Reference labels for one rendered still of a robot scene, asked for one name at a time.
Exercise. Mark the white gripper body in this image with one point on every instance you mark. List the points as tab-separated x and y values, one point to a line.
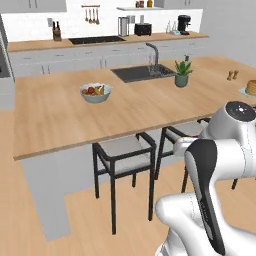
184	145

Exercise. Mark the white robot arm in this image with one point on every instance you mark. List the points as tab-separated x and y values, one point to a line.
230	153

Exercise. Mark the grey island counter base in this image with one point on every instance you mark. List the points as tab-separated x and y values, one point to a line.
50	186

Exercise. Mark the black stool with grey seat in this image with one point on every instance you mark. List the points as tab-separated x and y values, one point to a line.
176	130
125	150

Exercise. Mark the green plant in grey pot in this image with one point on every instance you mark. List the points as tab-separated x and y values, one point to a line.
181	75

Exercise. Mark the pale round plate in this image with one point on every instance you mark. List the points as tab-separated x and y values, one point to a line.
243	92

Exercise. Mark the small brown shaker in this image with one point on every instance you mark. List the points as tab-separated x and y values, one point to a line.
235	75
229	76

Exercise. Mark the dark sink basin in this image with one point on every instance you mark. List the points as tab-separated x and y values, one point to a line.
140	74

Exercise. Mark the small dark soap dispenser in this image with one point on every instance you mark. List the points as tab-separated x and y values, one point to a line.
186	59

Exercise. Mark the grey curved tap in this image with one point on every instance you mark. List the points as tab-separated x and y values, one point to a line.
155	53

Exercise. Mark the white bowl of fruit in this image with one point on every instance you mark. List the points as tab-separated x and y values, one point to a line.
95	93

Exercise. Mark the clear glass bottles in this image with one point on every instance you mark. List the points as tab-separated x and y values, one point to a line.
171	28

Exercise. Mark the black coffee machine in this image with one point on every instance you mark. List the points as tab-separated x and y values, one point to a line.
183	25

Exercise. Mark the black toaster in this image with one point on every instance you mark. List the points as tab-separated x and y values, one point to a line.
143	29

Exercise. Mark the grey lower cupboard run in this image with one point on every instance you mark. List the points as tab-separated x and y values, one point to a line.
83	58

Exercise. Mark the silver tall appliance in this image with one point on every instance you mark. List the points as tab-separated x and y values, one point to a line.
123	26

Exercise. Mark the black hob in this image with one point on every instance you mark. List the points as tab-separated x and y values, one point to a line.
96	40

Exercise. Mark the grey upper cupboard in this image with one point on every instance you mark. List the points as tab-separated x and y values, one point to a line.
176	3
33	5

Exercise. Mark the jars on shelf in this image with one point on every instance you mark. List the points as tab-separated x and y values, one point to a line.
143	3

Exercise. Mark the brown knife block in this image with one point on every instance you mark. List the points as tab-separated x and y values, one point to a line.
57	33

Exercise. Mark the grey tall appliance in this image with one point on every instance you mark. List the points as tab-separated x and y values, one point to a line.
5	66

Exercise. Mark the white wall shelf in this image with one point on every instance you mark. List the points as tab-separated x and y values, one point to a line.
135	8

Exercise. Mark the rail with hanging tools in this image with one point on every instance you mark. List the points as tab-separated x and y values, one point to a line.
91	14

